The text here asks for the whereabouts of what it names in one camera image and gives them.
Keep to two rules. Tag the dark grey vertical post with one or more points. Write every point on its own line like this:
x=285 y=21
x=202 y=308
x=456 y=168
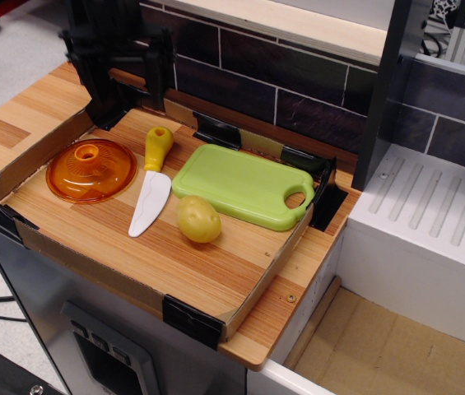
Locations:
x=402 y=44

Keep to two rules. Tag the orange transparent pot lid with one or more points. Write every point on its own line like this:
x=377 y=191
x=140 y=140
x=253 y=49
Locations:
x=91 y=171

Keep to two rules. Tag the yellow toy potato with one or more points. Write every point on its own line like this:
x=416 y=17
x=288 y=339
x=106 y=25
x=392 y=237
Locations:
x=198 y=220

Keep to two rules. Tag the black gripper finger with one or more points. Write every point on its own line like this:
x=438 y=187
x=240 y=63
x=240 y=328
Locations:
x=106 y=105
x=157 y=73

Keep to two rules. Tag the silver toy oven front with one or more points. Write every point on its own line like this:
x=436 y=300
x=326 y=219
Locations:
x=100 y=344

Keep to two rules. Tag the white toy sink drainboard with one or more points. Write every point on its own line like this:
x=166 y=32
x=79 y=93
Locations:
x=404 y=242

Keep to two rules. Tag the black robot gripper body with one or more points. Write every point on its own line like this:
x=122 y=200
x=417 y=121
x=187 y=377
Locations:
x=102 y=30

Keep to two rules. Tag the green plastic cutting board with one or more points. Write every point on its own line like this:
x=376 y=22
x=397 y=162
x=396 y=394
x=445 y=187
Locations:
x=250 y=188

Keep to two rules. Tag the yellow handled white toy knife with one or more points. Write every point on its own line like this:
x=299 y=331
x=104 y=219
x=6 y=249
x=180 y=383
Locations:
x=156 y=186

